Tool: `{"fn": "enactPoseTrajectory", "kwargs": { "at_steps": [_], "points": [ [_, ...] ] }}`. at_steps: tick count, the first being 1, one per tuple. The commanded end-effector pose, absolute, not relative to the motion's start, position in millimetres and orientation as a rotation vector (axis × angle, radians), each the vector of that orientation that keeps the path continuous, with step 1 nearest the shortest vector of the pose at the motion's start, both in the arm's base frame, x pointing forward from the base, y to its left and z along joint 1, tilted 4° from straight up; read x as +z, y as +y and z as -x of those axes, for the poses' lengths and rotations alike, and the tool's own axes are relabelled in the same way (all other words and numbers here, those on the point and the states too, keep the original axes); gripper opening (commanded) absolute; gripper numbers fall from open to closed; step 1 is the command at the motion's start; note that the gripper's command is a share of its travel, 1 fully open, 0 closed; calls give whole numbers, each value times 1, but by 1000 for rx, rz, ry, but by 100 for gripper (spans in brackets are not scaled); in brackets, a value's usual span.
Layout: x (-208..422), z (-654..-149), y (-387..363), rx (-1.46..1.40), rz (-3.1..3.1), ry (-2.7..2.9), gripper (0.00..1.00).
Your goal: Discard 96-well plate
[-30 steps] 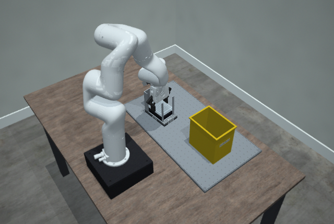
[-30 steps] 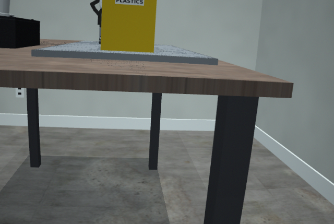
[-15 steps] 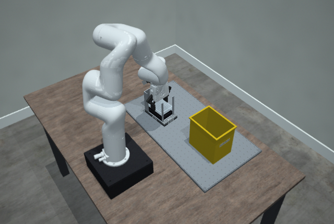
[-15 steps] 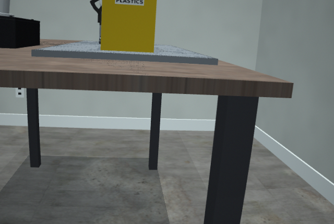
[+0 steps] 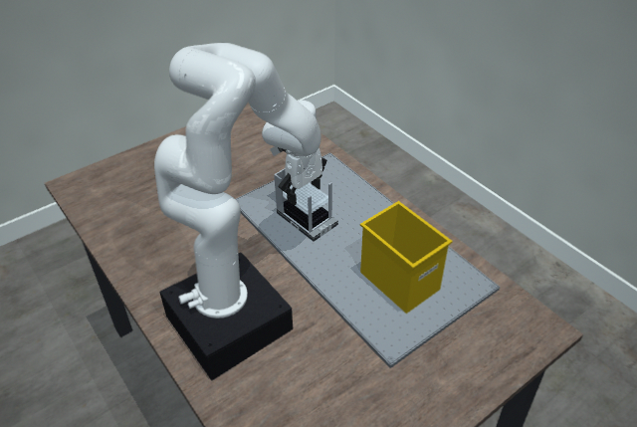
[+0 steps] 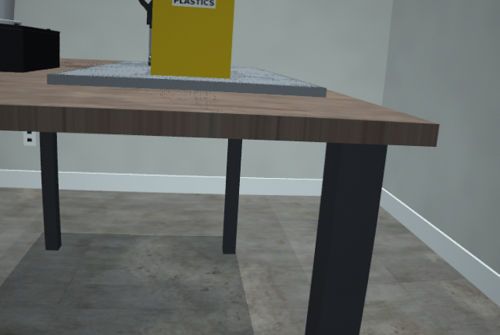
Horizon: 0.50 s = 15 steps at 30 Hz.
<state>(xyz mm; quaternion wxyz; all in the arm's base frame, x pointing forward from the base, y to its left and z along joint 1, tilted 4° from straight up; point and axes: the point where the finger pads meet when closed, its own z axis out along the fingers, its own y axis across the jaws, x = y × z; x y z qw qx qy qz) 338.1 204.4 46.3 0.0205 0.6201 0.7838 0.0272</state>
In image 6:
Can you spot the yellow open-top bin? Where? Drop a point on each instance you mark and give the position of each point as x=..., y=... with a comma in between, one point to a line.
x=192, y=38

